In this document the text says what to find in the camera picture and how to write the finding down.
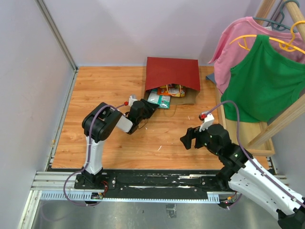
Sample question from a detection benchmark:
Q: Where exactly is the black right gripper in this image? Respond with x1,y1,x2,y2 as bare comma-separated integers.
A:
180,121,221,156

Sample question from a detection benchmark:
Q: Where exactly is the teal Fox's mint candy bag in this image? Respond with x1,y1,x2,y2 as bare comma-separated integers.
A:
148,89,171,109

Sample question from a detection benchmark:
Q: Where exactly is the orange Fox's fruits candy bag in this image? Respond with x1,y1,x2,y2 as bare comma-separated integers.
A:
157,84,186,97

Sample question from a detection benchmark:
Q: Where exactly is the red paper bag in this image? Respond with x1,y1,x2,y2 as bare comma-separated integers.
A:
144,57,201,111

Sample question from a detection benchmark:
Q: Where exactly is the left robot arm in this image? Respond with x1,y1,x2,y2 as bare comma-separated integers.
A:
74,99,159,189

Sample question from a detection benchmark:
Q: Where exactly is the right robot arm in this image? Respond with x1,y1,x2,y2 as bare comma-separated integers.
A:
180,124,305,229

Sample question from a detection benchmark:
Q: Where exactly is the blue grey mat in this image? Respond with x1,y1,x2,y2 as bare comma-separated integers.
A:
205,73,216,84

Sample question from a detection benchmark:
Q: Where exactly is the green tank top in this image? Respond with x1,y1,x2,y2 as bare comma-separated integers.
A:
221,35,305,123

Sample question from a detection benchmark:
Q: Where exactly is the pink t-shirt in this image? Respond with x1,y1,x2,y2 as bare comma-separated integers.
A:
210,17,305,93

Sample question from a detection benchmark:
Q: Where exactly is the yellow clothes hanger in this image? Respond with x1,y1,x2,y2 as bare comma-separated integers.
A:
229,20,305,54

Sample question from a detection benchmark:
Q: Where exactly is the teal clothes hanger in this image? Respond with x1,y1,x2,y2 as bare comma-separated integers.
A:
253,0,300,31

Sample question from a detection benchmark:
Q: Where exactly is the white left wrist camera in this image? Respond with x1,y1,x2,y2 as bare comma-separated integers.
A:
124,94,137,107

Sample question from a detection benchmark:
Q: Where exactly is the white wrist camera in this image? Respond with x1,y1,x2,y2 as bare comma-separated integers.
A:
199,112,214,132
124,94,137,107

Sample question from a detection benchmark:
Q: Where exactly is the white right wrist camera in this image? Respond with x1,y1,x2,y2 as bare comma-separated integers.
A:
199,112,214,132

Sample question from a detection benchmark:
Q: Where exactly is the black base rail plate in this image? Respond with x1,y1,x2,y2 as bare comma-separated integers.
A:
74,169,236,200

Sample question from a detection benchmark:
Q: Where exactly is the grey cable duct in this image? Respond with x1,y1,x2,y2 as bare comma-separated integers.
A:
41,191,220,204

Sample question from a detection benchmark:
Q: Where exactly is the aluminium frame post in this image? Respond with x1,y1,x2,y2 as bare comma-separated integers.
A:
35,0,78,72

